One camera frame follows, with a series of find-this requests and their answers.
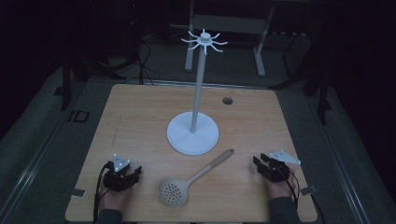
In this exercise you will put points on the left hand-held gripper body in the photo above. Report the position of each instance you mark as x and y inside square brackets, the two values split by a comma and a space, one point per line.
[115, 177]

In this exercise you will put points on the grey metal desk frame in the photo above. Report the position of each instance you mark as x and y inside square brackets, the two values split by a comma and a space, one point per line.
[230, 24]

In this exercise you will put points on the person's right hand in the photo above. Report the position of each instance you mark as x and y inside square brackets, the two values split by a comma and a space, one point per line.
[280, 188]

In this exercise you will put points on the grey slotted spoon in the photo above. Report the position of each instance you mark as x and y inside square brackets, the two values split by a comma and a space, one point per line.
[177, 189]

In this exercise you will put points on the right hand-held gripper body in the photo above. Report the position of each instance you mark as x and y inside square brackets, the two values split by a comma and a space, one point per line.
[277, 169]

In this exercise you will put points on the white hook stand rack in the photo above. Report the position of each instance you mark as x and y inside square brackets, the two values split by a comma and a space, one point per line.
[193, 137]

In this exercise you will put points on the metal table edge bracket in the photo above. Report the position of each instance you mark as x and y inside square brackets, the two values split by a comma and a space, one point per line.
[78, 192]
[308, 190]

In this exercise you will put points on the black stand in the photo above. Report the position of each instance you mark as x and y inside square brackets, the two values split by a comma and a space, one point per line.
[66, 81]
[323, 93]

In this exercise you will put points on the person's left hand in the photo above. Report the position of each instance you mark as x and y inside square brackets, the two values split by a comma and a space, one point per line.
[112, 199]

